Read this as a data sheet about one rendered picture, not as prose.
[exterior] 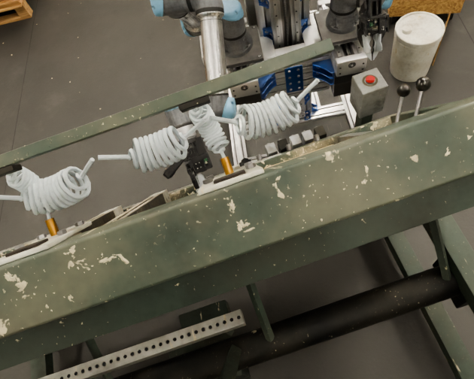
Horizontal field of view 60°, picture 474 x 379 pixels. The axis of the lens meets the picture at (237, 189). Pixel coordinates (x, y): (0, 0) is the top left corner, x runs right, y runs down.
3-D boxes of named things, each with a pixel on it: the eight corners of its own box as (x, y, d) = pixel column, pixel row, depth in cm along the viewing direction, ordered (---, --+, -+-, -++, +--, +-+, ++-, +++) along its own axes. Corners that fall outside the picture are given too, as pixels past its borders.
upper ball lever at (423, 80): (417, 129, 110) (428, 79, 109) (423, 128, 106) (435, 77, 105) (402, 126, 110) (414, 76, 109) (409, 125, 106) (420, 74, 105)
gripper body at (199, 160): (212, 169, 135) (199, 134, 134) (187, 178, 136) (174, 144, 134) (213, 168, 143) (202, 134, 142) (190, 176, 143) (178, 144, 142)
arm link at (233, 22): (246, 37, 181) (241, 11, 169) (216, 40, 183) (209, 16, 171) (246, 17, 186) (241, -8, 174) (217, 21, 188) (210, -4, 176)
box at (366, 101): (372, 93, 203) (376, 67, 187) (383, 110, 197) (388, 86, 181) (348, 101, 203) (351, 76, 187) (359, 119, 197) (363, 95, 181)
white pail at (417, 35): (425, 48, 303) (442, -8, 262) (439, 78, 289) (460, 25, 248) (381, 57, 306) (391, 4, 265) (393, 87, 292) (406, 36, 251)
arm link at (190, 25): (220, 35, 187) (189, 7, 134) (189, 40, 189) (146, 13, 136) (217, 7, 185) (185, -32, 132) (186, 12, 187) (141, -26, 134)
